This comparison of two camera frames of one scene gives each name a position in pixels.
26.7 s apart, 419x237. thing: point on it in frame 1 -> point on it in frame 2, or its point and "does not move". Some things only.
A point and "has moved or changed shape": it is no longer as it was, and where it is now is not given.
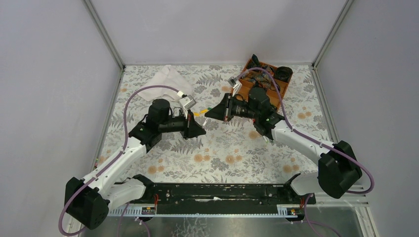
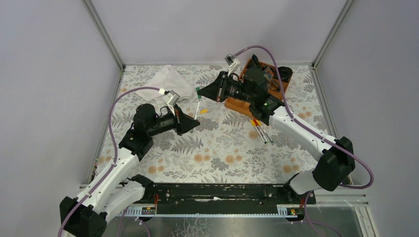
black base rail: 222,199 does not move
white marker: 205,122 has moved or changed shape
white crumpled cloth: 167,84 does not move
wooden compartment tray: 263,75 does not move
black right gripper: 226,107 -> 221,87
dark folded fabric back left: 255,61 does not move
